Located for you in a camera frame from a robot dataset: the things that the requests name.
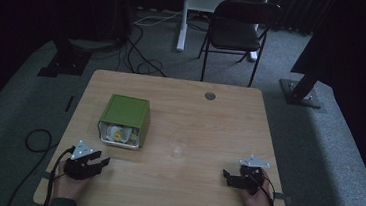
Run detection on white desk frame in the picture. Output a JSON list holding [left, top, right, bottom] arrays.
[[174, 0, 272, 63]]

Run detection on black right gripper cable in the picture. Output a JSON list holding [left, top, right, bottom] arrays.
[[255, 174, 279, 206]]

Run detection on green storage box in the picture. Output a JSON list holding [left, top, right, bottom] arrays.
[[95, 92, 153, 148]]

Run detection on person's left hand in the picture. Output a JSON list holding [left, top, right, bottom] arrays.
[[51, 158, 95, 203]]

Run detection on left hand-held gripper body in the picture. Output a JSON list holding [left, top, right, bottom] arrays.
[[62, 138, 103, 183]]

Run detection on small black bar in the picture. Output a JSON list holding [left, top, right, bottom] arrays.
[[64, 95, 75, 113]]

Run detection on black slanted stand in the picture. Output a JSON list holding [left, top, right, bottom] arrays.
[[277, 65, 325, 110]]

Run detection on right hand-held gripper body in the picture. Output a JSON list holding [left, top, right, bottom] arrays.
[[236, 153, 272, 197]]

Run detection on black floor cables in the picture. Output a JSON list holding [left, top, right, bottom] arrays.
[[89, 8, 212, 82]]

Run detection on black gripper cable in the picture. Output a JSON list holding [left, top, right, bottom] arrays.
[[255, 174, 279, 206], [5, 125, 79, 206]]

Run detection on black folding chair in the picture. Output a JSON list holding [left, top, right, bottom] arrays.
[[195, 0, 284, 91]]

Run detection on person's right hand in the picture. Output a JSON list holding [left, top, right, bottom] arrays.
[[235, 167, 277, 206]]

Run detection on grey table edge strap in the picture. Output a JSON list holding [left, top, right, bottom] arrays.
[[272, 191, 294, 204]]

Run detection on grey table grommet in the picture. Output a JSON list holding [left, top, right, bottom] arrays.
[[203, 91, 217, 102]]

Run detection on white and yellow crumpled wrapper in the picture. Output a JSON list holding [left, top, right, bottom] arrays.
[[105, 123, 134, 144]]

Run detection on white floor cable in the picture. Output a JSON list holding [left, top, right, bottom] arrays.
[[133, 6, 184, 31]]

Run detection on black stand base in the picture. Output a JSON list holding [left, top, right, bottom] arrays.
[[37, 34, 93, 82]]

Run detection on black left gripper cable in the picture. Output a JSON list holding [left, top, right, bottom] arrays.
[[5, 125, 79, 206]]

